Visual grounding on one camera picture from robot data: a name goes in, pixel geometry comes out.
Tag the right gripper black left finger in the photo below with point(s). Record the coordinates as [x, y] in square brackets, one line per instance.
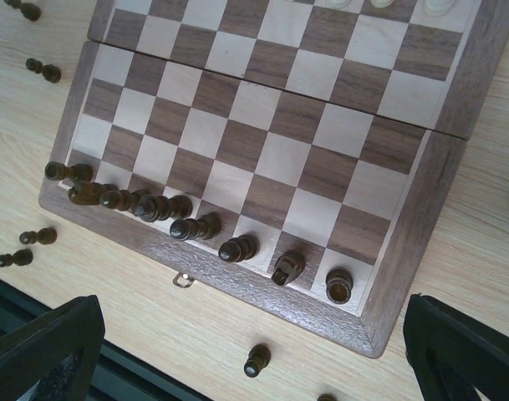
[55, 354]

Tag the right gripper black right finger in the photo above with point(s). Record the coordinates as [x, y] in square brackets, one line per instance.
[454, 356]

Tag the light chess piece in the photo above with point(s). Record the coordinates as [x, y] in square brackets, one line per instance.
[339, 4]
[381, 3]
[438, 8]

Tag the metal board clasp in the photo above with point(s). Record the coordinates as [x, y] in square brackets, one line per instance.
[183, 280]

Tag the dark chess piece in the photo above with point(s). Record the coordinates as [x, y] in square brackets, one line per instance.
[288, 267]
[121, 200]
[258, 359]
[50, 72]
[203, 228]
[30, 11]
[239, 248]
[326, 397]
[45, 236]
[58, 171]
[20, 258]
[339, 284]
[152, 208]
[88, 193]

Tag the wooden chess board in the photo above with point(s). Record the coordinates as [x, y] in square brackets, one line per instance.
[334, 133]

